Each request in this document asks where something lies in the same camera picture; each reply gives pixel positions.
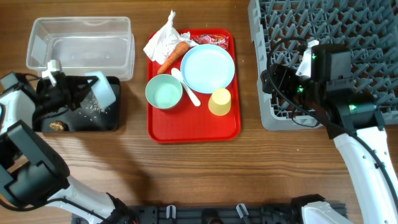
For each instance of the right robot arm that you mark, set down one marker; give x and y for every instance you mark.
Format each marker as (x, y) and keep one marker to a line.
(352, 120)

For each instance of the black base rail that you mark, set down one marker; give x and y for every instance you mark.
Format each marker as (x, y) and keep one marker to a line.
(271, 213)

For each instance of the white spoon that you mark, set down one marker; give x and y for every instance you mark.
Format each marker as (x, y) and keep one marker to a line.
(178, 75)

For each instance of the white rice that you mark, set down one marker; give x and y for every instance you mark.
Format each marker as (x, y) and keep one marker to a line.
(91, 110)

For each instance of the brown food scrap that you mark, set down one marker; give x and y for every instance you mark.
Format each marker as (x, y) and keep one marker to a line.
(59, 126)

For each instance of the yellow cup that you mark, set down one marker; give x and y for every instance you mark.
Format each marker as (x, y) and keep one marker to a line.
(220, 102)

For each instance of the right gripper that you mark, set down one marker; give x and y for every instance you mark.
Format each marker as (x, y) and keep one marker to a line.
(287, 75)

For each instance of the grey dishwasher rack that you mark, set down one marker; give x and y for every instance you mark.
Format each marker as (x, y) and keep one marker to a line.
(367, 28)

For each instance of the light blue plate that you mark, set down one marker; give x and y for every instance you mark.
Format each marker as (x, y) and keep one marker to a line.
(206, 68)

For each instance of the black tray bin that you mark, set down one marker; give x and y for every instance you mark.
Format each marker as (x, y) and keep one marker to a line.
(109, 122)

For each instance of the green bowl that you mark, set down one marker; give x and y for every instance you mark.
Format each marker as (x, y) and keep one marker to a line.
(163, 91)

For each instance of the clear plastic bin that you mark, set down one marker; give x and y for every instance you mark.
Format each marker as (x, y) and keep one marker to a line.
(82, 45)

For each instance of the red serving tray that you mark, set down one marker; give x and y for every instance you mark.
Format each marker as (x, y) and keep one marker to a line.
(188, 123)

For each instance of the orange carrot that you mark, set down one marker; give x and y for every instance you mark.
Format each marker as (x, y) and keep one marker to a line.
(179, 50)

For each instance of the red candy wrapper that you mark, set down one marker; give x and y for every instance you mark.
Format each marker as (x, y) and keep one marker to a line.
(214, 39)

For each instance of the light blue bowl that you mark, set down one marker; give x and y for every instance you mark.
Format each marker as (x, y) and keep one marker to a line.
(102, 90)

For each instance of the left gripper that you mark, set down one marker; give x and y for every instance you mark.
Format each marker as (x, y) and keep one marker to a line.
(69, 85)

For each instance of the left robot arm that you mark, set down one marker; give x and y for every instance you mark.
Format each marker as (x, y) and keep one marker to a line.
(33, 174)

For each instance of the crumpled white napkin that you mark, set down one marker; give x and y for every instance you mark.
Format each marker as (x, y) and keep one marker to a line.
(163, 42)

